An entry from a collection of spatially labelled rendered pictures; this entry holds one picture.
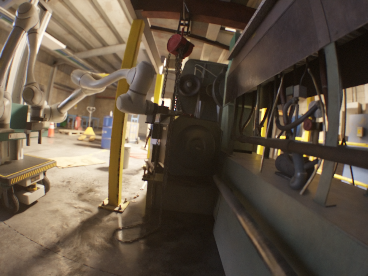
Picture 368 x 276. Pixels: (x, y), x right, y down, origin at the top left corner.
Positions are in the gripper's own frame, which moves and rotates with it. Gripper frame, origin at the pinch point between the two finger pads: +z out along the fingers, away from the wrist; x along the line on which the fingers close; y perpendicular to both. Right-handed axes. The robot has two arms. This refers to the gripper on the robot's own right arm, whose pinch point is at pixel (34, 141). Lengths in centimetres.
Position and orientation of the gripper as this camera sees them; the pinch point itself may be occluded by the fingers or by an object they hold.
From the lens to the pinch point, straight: 133.2
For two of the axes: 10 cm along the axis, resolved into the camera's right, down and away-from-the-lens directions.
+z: -1.2, 9.9, 0.5
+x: 1.3, 0.6, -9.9
